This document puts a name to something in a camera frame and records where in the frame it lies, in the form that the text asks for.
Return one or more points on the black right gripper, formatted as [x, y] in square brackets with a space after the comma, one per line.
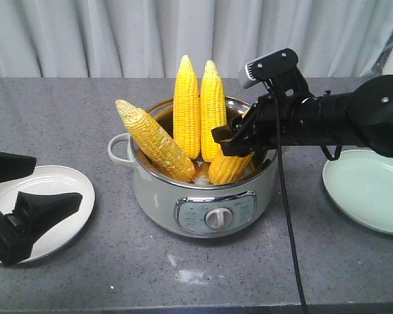
[264, 126]

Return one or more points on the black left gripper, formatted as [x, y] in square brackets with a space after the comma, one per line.
[33, 215]

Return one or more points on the white plate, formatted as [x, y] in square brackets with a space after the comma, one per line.
[52, 180]

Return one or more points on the tall yellow corn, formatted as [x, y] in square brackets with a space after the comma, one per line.
[212, 109]
[186, 109]

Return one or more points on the pale yellow corn cob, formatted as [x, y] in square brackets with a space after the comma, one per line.
[155, 142]

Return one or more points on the pale green plate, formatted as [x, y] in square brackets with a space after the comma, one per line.
[360, 183]

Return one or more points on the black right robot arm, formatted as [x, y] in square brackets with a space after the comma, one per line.
[362, 118]

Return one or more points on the pale green electric pot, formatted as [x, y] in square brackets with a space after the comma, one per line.
[197, 209]

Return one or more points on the grey curtain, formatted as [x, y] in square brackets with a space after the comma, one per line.
[146, 39]

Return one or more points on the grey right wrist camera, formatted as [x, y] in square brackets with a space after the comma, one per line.
[267, 67]

